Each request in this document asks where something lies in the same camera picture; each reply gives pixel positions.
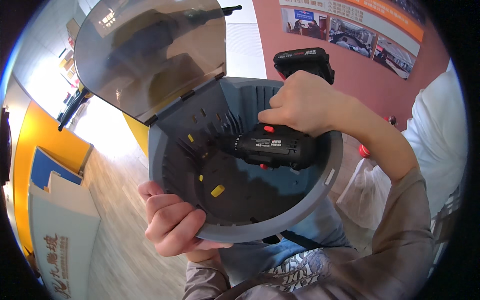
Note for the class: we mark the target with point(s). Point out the grey plastic housing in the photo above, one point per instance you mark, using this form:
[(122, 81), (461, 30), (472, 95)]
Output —
[(240, 195)]

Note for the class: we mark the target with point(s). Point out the yellow counter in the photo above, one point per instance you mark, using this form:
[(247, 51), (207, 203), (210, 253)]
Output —
[(41, 138)]

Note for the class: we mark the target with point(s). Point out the person's right hand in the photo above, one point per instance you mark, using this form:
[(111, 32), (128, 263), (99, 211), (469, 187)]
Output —
[(307, 101)]

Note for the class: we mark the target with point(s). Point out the white cloth cover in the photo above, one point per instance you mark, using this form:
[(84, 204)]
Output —
[(438, 135)]

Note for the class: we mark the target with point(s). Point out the white and blue sign board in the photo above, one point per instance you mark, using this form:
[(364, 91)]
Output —
[(62, 225)]

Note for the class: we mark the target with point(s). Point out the wall photo board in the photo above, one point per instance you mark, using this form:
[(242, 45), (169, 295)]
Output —
[(352, 33)]

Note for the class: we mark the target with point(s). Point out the person's body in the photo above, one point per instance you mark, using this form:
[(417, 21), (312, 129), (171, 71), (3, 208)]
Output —
[(356, 262)]

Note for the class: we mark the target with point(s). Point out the shelf with goods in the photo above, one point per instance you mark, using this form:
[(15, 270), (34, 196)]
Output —
[(69, 63)]

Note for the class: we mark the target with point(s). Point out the person's left hand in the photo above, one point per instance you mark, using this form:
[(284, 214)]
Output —
[(170, 221)]

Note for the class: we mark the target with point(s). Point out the red round object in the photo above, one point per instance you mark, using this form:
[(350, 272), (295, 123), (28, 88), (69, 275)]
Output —
[(363, 151)]

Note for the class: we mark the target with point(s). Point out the person's legs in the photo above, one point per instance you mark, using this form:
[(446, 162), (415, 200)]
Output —
[(315, 232)]

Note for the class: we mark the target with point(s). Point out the black rod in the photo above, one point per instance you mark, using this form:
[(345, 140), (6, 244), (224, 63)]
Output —
[(73, 110)]

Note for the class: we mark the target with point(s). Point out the tinted transparent hinged lid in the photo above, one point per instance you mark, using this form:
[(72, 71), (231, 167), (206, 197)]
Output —
[(150, 56)]

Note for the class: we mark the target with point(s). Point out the white plastic bag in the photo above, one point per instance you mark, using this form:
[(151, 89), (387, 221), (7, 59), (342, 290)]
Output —
[(365, 198)]

